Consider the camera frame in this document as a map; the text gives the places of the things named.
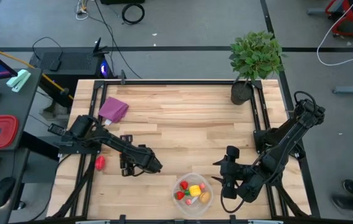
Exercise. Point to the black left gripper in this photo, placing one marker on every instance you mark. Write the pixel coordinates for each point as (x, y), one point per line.
(142, 160)

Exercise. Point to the red strawberry toy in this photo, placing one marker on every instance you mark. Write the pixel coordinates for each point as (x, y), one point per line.
(184, 185)
(100, 162)

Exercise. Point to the black computer mouse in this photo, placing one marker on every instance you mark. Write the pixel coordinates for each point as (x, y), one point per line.
(3, 191)

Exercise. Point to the purple folded cloth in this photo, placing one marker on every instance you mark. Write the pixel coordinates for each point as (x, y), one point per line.
(114, 109)

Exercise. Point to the mint green stapler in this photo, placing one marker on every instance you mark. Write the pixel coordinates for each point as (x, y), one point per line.
(19, 80)

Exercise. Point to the dark plant pot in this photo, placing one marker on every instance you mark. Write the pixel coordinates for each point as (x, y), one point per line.
(241, 93)

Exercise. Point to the black computer tower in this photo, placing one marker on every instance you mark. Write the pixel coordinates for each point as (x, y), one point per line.
(70, 67)

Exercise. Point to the black desk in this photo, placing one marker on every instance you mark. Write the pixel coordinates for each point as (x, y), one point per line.
(11, 105)

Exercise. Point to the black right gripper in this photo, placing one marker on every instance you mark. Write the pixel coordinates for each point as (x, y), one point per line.
(237, 175)

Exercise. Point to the clear plastic tupperware container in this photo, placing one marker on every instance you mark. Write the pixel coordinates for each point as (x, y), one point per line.
(195, 211)

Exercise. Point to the green leafy plant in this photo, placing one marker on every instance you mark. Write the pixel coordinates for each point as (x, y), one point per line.
(255, 56)

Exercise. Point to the black table frame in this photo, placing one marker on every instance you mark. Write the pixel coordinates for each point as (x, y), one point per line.
(257, 102)

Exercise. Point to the black wifi antenna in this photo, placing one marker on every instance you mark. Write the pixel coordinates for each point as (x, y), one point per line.
(98, 48)

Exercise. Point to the red strawberry with green leaf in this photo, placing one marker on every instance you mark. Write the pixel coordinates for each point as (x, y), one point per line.
(180, 195)

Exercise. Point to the yellow pineapple toy green top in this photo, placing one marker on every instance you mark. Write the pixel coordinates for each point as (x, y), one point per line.
(195, 190)

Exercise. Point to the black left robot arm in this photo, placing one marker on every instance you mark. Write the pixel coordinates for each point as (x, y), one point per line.
(111, 141)

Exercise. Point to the small pink produce toy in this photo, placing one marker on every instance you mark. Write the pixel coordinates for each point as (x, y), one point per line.
(202, 186)
(188, 201)

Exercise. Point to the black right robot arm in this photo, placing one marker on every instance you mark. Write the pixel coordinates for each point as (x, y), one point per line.
(285, 140)

